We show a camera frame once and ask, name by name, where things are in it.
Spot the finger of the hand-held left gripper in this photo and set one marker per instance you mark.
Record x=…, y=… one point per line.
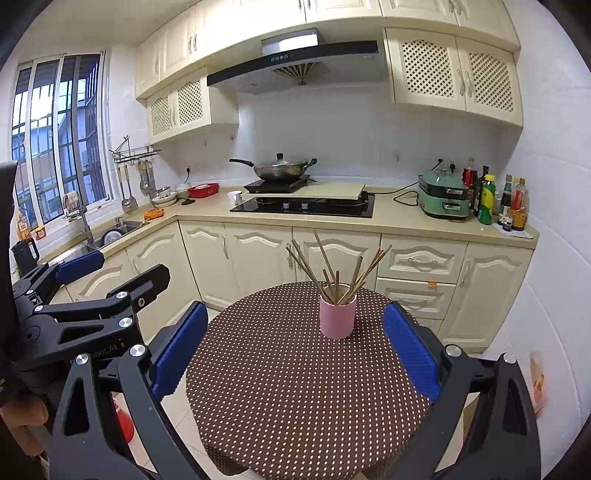
x=147, y=281
x=81, y=267

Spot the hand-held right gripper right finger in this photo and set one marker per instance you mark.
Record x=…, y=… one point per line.
x=411, y=350

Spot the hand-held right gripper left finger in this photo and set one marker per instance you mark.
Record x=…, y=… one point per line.
x=180, y=350

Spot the pink cup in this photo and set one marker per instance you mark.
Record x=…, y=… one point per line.
x=337, y=323

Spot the bunch of wooden chopsticks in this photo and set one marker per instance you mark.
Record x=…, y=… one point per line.
x=357, y=277

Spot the person's left hand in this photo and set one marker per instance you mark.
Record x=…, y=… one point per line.
x=23, y=410

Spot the metal faucet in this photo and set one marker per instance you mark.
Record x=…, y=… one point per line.
x=83, y=221

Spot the black kettle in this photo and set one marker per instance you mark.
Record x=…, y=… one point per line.
x=25, y=258

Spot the orange object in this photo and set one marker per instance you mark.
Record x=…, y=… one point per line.
x=154, y=214

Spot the metal spatula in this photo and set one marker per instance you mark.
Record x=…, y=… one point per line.
x=129, y=203

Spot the stack of bowls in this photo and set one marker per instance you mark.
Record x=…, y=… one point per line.
x=164, y=198

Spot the red plastic object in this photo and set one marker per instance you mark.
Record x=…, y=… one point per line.
x=125, y=422

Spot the metal ladle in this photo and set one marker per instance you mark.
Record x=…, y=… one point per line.
x=144, y=184

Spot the red tray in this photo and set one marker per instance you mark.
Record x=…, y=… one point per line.
x=203, y=190

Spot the cream base cabinets with counter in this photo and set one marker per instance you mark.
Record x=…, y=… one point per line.
x=258, y=254

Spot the round table with dotted tablecloth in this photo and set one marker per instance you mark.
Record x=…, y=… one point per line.
x=300, y=392

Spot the small white cup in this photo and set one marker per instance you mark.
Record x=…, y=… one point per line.
x=234, y=198

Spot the metal utensil rack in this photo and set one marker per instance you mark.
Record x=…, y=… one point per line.
x=136, y=154

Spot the white printed bag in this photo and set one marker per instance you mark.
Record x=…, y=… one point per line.
x=536, y=383

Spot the barred window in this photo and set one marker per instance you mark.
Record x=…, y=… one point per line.
x=64, y=138

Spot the green electric cooker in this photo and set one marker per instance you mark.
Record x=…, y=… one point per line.
x=443, y=203

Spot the black induction cooker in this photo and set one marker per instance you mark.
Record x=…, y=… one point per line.
x=272, y=186

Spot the black glass gas hob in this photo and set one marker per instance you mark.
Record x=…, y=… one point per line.
x=332, y=210

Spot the green bottle with yellow cap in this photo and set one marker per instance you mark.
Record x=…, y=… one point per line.
x=487, y=205

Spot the steel wok with lid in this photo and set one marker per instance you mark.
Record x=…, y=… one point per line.
x=277, y=173

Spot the dark glass bottle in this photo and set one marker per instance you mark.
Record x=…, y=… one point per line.
x=480, y=194

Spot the dark soy sauce bottle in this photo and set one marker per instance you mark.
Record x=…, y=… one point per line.
x=507, y=203

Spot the beige board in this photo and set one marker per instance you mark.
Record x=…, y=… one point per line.
x=332, y=189

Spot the amber sauce bottle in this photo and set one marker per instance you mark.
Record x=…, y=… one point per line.
x=521, y=207

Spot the red soda bottle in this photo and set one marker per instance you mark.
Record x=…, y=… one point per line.
x=470, y=177

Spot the black range hood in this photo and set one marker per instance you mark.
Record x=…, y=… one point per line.
x=323, y=64

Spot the cream lattice-door wall cabinet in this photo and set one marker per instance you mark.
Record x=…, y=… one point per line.
x=425, y=69
x=189, y=104

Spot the cream wall cabinet row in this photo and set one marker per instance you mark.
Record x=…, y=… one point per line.
x=175, y=46

